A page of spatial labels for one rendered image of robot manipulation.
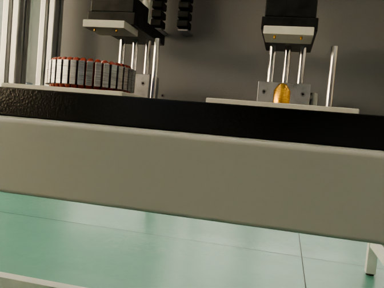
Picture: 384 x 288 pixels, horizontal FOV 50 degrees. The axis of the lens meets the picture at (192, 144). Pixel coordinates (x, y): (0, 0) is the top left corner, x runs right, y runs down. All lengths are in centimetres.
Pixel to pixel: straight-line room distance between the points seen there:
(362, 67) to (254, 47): 18
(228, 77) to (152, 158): 52
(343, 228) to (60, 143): 18
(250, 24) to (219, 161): 55
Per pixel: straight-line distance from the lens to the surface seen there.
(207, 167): 24
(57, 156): 28
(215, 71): 77
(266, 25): 56
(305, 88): 62
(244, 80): 76
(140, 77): 66
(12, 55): 73
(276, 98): 49
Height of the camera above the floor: 76
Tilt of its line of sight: 3 degrees down
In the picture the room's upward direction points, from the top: 5 degrees clockwise
